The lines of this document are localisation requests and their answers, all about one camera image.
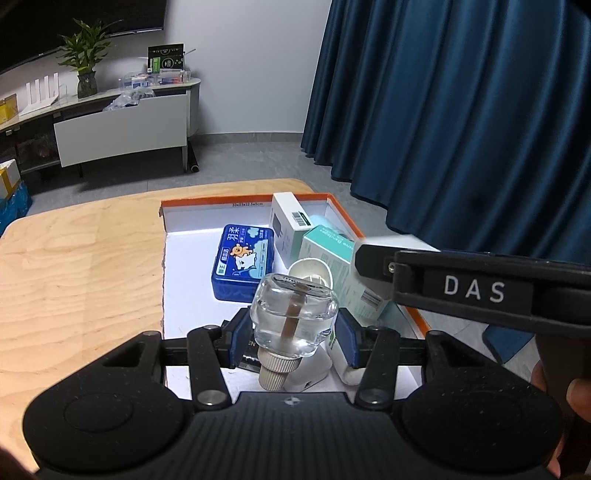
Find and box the white charger retail box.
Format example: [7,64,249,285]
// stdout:
[270,192,312,268]

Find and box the person right hand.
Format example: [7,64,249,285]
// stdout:
[531,360,590,478]

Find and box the wall television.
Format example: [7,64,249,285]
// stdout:
[1,0,167,72]

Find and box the white mosquito repellent plug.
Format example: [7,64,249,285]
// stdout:
[287,258,332,289]

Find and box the yellow box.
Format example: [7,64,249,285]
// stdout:
[0,94,18,124]

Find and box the blue floss pick tin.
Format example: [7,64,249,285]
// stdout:
[211,224,274,303]

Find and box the white square power adapter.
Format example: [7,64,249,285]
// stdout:
[283,348,332,393]

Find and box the black green box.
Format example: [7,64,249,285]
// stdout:
[147,43,184,74]

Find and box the white router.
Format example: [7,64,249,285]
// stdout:
[20,72,59,115]

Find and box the potted green plant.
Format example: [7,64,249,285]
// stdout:
[57,19,119,99]

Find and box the blue plastic bag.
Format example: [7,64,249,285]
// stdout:
[0,182,33,235]

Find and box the white tv cabinet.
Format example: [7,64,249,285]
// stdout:
[1,78,200,175]

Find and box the dark blue curtain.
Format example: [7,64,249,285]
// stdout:
[301,1,590,264]

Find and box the clear bottle white cap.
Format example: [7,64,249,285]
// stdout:
[249,273,339,391]

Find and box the adhesive bandages box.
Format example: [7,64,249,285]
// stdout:
[300,226,387,326]

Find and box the orange white cardboard tray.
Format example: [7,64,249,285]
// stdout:
[158,192,432,401]

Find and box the white cardboard boxes floor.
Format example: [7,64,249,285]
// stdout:
[0,159,21,200]

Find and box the toothpick jar light blue lid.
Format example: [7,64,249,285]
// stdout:
[308,215,342,232]

